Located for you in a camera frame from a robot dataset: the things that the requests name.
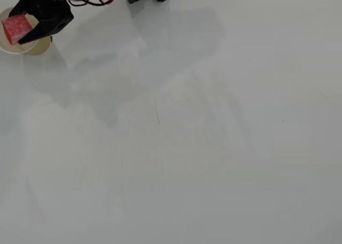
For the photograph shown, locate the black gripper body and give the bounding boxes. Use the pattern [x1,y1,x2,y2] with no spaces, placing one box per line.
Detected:
[15,0,75,36]

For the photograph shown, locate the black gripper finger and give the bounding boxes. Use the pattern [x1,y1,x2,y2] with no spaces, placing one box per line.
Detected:
[9,0,30,18]
[17,20,53,45]

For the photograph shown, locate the beige paper cup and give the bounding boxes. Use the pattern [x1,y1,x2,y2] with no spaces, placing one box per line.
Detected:
[0,6,52,57]

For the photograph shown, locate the red foam cube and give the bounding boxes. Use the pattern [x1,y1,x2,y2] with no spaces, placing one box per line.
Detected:
[1,13,34,46]

